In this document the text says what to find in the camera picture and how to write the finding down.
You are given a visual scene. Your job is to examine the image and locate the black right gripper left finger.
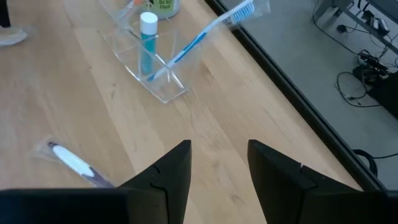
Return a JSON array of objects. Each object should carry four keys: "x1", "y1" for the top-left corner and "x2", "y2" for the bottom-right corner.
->
[{"x1": 0, "y1": 139, "x2": 193, "y2": 224}]

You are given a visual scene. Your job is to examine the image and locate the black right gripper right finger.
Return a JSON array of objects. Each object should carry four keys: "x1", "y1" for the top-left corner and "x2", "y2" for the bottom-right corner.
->
[{"x1": 247, "y1": 139, "x2": 398, "y2": 224}]

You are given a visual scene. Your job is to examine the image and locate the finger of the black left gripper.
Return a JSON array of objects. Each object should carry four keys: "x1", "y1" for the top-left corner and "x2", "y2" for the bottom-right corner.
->
[{"x1": 0, "y1": 0, "x2": 11, "y2": 28}]

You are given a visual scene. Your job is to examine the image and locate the purple and white toothbrush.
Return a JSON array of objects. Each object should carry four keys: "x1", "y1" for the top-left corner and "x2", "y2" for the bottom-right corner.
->
[{"x1": 32, "y1": 136, "x2": 116, "y2": 189}]

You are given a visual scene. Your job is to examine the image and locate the small blue bottle white cap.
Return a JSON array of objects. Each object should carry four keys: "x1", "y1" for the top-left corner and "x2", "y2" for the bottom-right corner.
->
[{"x1": 139, "y1": 11, "x2": 159, "y2": 75}]

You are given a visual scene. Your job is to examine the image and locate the blue and white toothbrush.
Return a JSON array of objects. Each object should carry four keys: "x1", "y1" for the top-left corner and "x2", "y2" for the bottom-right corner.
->
[{"x1": 146, "y1": 0, "x2": 271, "y2": 82}]

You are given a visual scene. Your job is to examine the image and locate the clear acrylic organizer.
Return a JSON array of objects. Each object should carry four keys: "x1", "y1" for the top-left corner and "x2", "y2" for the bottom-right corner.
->
[{"x1": 99, "y1": 0, "x2": 189, "y2": 104}]

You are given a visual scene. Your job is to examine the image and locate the black power box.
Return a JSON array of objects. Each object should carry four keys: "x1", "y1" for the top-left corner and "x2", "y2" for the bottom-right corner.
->
[{"x1": 353, "y1": 51, "x2": 391, "y2": 85}]

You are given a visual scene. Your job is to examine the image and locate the green wipes canister white lid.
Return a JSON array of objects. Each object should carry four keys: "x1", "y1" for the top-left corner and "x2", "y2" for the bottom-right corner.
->
[{"x1": 146, "y1": 0, "x2": 181, "y2": 19}]

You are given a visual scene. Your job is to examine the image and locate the grey table leg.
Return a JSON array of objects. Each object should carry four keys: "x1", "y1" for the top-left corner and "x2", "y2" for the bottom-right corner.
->
[{"x1": 312, "y1": 0, "x2": 398, "y2": 55}]

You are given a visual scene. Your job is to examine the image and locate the black coiled cable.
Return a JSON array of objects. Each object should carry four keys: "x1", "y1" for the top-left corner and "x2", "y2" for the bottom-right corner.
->
[{"x1": 353, "y1": 148, "x2": 398, "y2": 178}]

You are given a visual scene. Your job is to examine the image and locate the black floor cable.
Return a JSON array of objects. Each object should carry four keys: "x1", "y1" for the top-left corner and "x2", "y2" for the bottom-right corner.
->
[{"x1": 335, "y1": 71, "x2": 383, "y2": 108}]

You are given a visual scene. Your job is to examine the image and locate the black aluminium table frame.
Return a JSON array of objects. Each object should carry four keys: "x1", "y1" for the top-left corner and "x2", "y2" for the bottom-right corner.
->
[{"x1": 203, "y1": 0, "x2": 389, "y2": 191}]

